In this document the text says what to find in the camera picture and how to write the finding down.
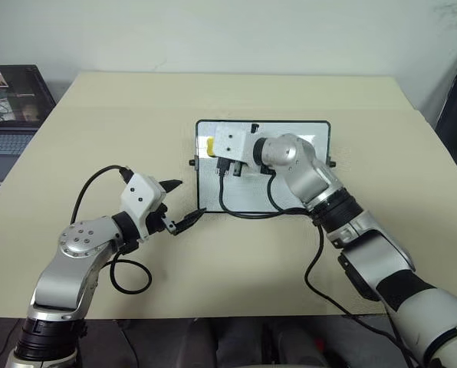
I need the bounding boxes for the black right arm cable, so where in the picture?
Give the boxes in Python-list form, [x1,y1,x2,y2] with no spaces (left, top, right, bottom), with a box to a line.
[217,168,421,368]

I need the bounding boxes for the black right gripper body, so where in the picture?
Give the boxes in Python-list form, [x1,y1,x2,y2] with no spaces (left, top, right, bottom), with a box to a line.
[214,155,248,179]

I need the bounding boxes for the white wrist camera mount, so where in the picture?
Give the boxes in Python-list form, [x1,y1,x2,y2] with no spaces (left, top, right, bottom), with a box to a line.
[214,123,255,166]
[120,172,167,242]

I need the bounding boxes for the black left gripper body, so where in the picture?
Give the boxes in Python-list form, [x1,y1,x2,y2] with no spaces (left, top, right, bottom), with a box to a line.
[146,204,176,242]

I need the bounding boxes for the black-framed small whiteboard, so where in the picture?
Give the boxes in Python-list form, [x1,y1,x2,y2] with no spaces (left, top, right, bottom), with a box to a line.
[188,120,337,215]

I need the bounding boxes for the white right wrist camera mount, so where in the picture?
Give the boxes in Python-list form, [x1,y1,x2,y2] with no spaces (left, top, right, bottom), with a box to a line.
[214,123,255,166]

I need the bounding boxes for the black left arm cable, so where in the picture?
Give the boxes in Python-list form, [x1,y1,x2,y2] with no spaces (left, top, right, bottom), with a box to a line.
[69,165,153,295]

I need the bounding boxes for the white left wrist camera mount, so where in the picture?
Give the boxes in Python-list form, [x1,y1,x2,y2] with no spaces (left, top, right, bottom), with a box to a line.
[120,172,167,242]

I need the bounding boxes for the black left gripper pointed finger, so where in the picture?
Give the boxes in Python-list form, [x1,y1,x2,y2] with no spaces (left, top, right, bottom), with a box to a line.
[172,208,207,236]
[158,178,183,196]

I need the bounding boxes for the dark rounded shape under table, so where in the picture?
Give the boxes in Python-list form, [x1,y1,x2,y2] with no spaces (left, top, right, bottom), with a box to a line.
[185,317,331,368]

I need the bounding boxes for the open grey laptop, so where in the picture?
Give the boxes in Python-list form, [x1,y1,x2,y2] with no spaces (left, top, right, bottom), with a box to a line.
[0,64,58,186]

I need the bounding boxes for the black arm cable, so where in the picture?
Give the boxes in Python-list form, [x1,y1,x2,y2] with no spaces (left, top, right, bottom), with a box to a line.
[69,165,153,295]
[217,168,421,368]

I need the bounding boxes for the black panel by wall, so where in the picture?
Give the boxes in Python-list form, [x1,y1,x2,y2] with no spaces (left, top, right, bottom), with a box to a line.
[434,48,457,189]

